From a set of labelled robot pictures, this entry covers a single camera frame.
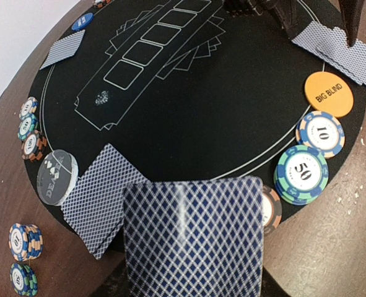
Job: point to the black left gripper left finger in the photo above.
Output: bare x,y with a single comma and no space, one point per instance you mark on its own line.
116,285

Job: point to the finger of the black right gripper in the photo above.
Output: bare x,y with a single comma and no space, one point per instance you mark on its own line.
351,11
285,12

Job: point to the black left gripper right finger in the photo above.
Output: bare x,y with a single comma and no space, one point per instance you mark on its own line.
271,288

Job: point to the orange black 100 chip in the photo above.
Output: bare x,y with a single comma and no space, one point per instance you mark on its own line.
272,209
101,3
34,146

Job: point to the blue playing card deck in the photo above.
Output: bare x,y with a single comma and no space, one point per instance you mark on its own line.
194,238

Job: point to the yellow big blind button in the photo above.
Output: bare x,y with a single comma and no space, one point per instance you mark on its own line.
327,92

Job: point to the blue green 50 chip stack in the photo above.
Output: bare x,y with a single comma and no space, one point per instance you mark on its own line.
23,279

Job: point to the blue cream 10 chip stack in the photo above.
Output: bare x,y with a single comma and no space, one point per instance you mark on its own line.
25,242

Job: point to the clear acrylic dealer button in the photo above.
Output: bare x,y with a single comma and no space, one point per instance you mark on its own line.
57,177

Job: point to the blue small blind button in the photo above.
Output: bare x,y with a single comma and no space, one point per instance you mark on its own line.
82,22

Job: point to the single blue-backed playing card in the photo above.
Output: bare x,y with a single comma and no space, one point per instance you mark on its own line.
63,48

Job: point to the round black poker mat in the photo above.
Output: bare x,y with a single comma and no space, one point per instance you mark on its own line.
183,90

